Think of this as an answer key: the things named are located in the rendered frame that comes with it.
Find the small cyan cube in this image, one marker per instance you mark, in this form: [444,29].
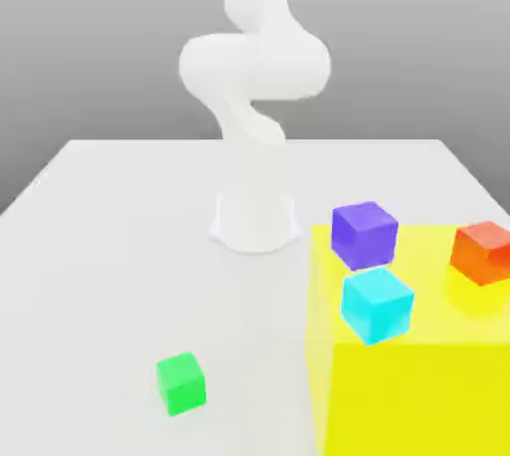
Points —
[376,306]

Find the small green cube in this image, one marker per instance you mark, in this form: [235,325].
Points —
[181,384]

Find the small orange cube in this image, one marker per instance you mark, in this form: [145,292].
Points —
[482,253]

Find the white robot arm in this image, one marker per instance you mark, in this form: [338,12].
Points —
[255,65]

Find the small purple cube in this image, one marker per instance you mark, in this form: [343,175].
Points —
[362,237]

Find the large yellow box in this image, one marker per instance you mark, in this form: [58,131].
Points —
[418,396]

